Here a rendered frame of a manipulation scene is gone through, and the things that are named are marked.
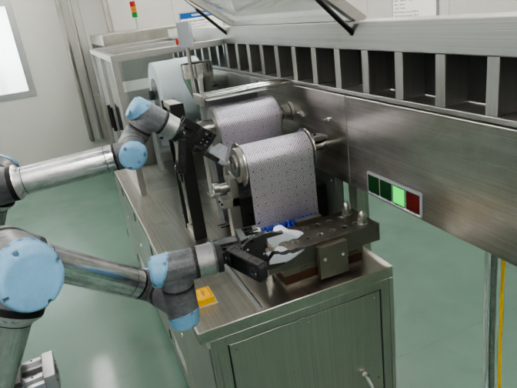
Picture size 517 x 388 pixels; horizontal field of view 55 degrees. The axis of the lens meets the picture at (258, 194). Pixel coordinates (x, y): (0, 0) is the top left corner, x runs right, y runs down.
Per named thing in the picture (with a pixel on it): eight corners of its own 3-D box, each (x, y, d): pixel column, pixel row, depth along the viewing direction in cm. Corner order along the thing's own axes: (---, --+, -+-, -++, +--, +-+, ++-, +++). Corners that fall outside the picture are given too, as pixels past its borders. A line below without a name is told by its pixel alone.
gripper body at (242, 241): (258, 222, 121) (209, 233, 118) (268, 239, 113) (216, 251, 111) (261, 249, 124) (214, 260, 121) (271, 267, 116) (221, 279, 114)
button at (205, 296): (188, 299, 156) (186, 292, 155) (208, 292, 158) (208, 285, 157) (194, 309, 150) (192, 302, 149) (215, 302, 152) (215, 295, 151)
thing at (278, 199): (256, 232, 167) (249, 181, 160) (318, 215, 174) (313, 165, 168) (257, 233, 166) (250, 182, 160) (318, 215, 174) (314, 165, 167)
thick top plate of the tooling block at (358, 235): (249, 255, 163) (247, 239, 161) (352, 223, 176) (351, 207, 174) (268, 275, 149) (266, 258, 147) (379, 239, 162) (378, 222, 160)
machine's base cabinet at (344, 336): (133, 257, 392) (108, 154, 362) (209, 235, 413) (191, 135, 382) (248, 547, 171) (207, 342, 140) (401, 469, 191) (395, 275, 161)
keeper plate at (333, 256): (318, 277, 156) (315, 245, 153) (345, 268, 160) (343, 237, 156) (322, 280, 154) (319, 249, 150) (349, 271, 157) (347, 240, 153)
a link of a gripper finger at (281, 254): (298, 238, 123) (261, 241, 121) (305, 249, 118) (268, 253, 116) (296, 249, 125) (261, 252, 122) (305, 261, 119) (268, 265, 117)
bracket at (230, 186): (227, 258, 179) (214, 178, 168) (243, 252, 181) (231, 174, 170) (231, 263, 174) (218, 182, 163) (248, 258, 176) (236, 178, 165)
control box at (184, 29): (178, 48, 204) (174, 22, 200) (194, 45, 203) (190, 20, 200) (175, 49, 197) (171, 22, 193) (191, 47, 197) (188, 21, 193)
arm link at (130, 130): (110, 158, 143) (128, 125, 142) (111, 149, 153) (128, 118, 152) (135, 171, 146) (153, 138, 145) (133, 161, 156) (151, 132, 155)
